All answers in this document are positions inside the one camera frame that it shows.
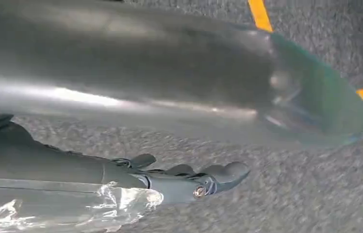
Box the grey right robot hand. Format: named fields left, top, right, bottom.
left=0, top=0, right=363, bottom=233

